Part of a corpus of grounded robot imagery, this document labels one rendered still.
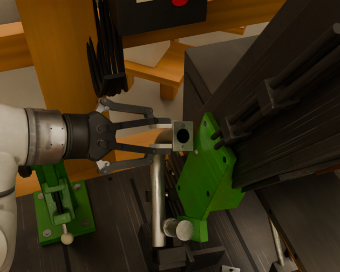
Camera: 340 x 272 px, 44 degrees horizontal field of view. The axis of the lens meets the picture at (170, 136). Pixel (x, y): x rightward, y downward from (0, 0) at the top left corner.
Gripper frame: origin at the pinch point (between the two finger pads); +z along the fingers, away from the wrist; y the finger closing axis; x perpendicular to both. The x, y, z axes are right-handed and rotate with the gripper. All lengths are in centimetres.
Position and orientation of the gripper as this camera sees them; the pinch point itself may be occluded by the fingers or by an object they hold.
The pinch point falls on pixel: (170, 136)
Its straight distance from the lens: 78.3
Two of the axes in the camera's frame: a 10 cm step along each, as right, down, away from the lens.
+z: 8.7, 0.0, 4.9
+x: -4.9, 0.0, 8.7
